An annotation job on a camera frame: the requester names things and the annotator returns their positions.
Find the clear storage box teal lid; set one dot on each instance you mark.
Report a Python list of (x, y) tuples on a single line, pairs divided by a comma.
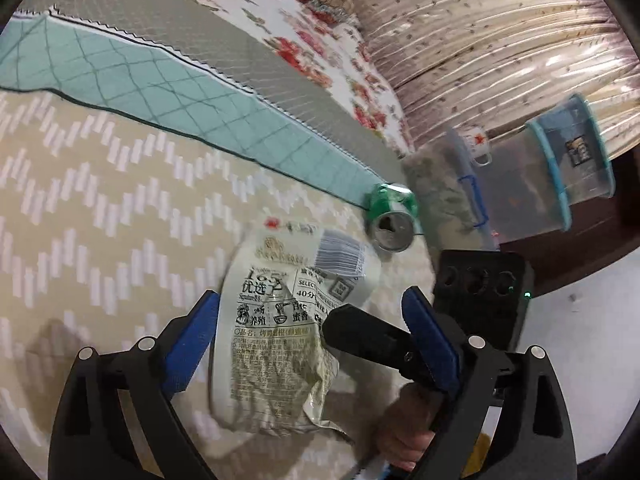
[(525, 195)]

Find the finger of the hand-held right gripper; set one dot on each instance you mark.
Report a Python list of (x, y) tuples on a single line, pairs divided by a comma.
[(365, 335)]

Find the white printed food packet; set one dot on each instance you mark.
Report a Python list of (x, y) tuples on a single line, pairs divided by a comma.
[(270, 320)]

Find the floral bed sheet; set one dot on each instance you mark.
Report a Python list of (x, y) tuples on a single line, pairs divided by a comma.
[(310, 55)]

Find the crushed green can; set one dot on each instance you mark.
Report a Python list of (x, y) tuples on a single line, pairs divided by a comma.
[(392, 200)]

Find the person's right hand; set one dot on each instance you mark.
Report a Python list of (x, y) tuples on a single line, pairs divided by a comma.
[(400, 430)]

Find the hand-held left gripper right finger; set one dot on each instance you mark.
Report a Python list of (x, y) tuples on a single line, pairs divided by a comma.
[(430, 335)]

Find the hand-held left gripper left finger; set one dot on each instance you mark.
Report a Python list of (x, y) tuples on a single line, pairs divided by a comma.
[(192, 345)]

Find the clear storage box black label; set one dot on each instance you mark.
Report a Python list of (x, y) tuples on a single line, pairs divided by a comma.
[(597, 175)]

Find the leaf print curtain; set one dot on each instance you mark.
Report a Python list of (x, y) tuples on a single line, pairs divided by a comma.
[(475, 35)]

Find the white mug red star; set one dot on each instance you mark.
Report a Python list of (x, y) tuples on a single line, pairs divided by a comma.
[(472, 140)]

